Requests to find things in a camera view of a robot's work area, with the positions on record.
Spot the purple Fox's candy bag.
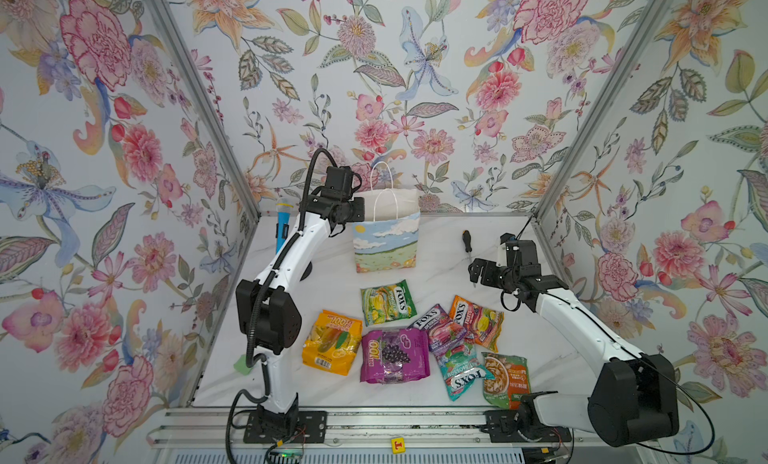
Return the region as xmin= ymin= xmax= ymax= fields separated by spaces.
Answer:
xmin=408 ymin=304 xmax=468 ymax=355

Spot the yellow marker cube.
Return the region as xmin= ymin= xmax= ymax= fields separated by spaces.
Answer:
xmin=390 ymin=438 xmax=406 ymax=455

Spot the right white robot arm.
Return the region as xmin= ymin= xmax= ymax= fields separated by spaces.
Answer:
xmin=468 ymin=234 xmax=680 ymax=447

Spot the green Fox's candy bag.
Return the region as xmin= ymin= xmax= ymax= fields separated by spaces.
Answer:
xmin=360 ymin=280 xmax=417 ymax=326

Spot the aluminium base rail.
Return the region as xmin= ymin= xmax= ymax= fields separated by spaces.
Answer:
xmin=148 ymin=406 xmax=607 ymax=450

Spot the painted landscape paper bag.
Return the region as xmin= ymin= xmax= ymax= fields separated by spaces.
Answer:
xmin=353 ymin=162 xmax=421 ymax=274

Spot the purple grape candy bag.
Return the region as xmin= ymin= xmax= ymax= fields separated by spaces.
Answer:
xmin=360 ymin=328 xmax=430 ymax=384

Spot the yellow gummy candy bag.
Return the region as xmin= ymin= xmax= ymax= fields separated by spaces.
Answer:
xmin=302 ymin=310 xmax=363 ymax=376

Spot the green orange noodle packet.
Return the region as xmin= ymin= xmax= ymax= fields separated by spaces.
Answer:
xmin=483 ymin=352 xmax=531 ymax=410

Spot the teal Fox's candy bag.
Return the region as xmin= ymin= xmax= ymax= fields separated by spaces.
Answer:
xmin=436 ymin=342 xmax=488 ymax=402

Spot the black handled screwdriver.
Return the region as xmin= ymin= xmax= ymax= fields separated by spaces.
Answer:
xmin=461 ymin=230 xmax=473 ymax=262

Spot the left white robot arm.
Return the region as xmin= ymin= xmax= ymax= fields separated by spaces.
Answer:
xmin=235 ymin=165 xmax=365 ymax=414

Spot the orange Fox's candy bag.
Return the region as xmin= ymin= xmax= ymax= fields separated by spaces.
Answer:
xmin=449 ymin=296 xmax=504 ymax=352

